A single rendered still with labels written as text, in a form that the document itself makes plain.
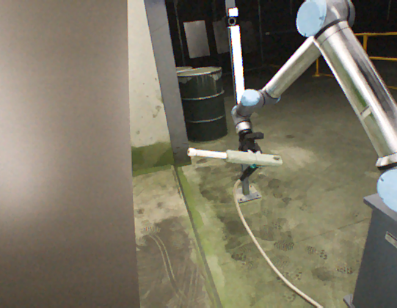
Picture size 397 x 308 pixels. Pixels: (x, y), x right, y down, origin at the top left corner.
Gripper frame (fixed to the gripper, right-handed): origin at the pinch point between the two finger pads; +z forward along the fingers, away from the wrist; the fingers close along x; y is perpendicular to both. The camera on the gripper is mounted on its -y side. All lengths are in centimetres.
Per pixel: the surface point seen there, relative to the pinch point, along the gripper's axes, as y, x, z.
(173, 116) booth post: 102, 0, -115
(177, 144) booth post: 125, -10, -98
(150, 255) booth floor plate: 87, 33, 22
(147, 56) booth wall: 61, 36, -148
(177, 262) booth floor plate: 74, 20, 30
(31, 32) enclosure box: -64, 84, 26
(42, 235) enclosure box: -38, 82, 44
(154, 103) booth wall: 95, 22, -123
